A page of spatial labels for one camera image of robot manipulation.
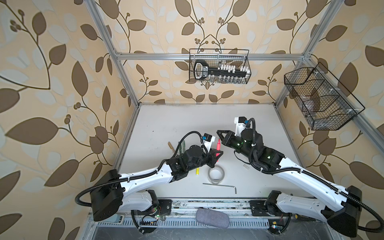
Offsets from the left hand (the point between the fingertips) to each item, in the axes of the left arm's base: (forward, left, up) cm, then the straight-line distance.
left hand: (224, 152), depth 71 cm
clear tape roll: (-8, +3, -20) cm, 21 cm away
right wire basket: (+22, -50, +13) cm, 56 cm away
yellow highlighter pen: (-2, +13, -22) cm, 25 cm away
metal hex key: (-9, -2, -23) cm, 24 cm away
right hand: (+6, +3, +7) cm, 10 cm away
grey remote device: (-27, +49, -15) cm, 58 cm away
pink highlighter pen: (+2, +3, +2) cm, 4 cm away
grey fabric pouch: (-25, +5, -18) cm, 31 cm away
